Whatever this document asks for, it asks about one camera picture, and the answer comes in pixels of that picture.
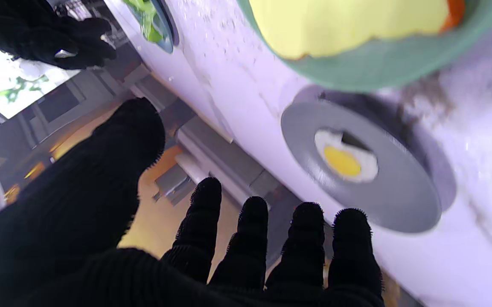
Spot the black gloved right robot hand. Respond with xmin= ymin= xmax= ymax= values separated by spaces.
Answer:
xmin=0 ymin=0 xmax=117 ymax=70

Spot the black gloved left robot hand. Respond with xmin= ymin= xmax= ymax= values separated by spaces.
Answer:
xmin=0 ymin=98 xmax=385 ymax=307

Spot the green toy lettuce leaf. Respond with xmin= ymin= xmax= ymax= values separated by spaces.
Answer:
xmin=123 ymin=0 xmax=164 ymax=44

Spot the toy fried egg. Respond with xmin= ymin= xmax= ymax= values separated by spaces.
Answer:
xmin=314 ymin=129 xmax=379 ymax=184

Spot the yellow toy bread slice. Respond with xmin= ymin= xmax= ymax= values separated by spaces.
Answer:
xmin=249 ymin=0 xmax=466 ymax=61

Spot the dark teal round plate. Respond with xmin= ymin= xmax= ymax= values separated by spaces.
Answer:
xmin=122 ymin=0 xmax=180 ymax=54

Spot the grey round plate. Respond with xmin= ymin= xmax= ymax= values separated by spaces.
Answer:
xmin=281 ymin=100 xmax=443 ymax=234

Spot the light green round plate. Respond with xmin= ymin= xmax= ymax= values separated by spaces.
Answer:
xmin=236 ymin=0 xmax=492 ymax=93

